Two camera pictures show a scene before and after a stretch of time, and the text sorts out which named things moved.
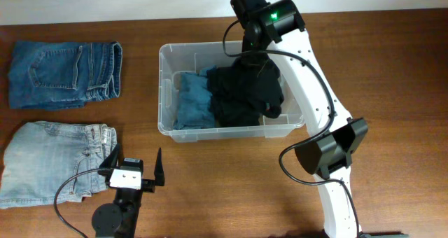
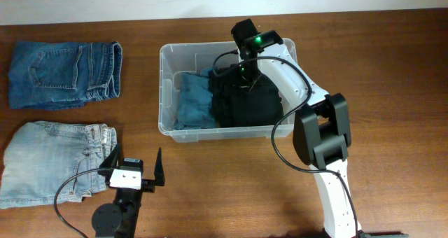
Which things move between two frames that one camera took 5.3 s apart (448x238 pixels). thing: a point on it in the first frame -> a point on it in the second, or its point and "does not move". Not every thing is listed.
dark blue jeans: (51, 75) does not move
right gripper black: (245, 61) -> (248, 87)
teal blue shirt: (195, 108) does not move
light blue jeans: (39, 157) does not move
